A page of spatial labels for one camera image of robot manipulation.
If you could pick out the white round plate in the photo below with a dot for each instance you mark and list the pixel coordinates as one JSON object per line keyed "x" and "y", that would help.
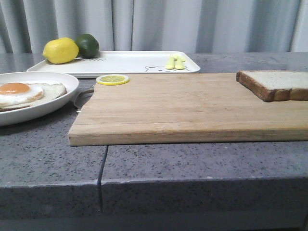
{"x": 25, "y": 114}

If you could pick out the fried egg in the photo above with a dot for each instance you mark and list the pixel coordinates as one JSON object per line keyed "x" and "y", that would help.
{"x": 17, "y": 93}

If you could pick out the yellow plastic knife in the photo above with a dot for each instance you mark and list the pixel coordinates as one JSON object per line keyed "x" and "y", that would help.
{"x": 178, "y": 62}

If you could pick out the green lime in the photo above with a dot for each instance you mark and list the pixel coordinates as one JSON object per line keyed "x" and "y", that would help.
{"x": 88, "y": 46}

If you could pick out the white bread slice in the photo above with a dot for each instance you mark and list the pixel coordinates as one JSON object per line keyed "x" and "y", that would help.
{"x": 275, "y": 85}

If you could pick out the yellow plastic fork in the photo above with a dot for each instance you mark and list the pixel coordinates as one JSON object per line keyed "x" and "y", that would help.
{"x": 171, "y": 62}

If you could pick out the white rectangular tray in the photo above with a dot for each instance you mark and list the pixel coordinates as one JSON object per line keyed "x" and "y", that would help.
{"x": 120, "y": 62}

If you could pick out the metal cutting board handle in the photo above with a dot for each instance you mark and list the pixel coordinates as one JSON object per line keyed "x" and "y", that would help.
{"x": 82, "y": 96}

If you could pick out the wooden cutting board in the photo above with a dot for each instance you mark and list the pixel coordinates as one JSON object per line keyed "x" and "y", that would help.
{"x": 180, "y": 108}

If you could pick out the bottom bread slice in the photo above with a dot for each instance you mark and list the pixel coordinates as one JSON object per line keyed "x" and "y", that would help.
{"x": 51, "y": 92}

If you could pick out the yellow lemon slice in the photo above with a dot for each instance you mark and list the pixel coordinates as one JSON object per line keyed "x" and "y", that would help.
{"x": 112, "y": 79}

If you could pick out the grey curtain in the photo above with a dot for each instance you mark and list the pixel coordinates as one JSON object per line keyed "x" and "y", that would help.
{"x": 191, "y": 26}

